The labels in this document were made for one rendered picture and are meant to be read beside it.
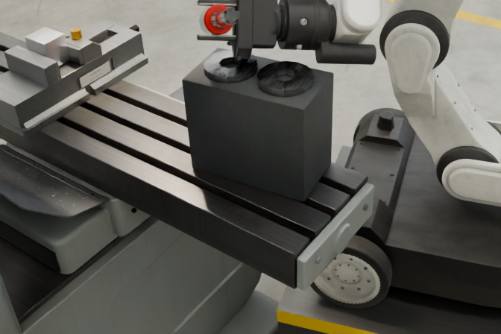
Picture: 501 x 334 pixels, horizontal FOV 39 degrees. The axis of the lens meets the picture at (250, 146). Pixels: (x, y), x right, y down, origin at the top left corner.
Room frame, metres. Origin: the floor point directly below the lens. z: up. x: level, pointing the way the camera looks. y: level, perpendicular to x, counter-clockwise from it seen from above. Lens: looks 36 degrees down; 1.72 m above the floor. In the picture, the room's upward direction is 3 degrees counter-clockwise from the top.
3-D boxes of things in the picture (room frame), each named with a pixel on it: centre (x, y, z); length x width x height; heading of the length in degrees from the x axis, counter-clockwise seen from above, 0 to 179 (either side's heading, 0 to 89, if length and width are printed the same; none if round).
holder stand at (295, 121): (1.00, -0.02, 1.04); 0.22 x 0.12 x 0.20; 60
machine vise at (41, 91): (1.31, 0.38, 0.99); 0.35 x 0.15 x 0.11; 141
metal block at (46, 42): (1.28, 0.40, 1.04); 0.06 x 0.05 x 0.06; 51
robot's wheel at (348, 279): (1.14, -0.21, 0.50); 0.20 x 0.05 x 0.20; 69
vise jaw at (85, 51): (1.33, 0.36, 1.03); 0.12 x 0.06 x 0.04; 51
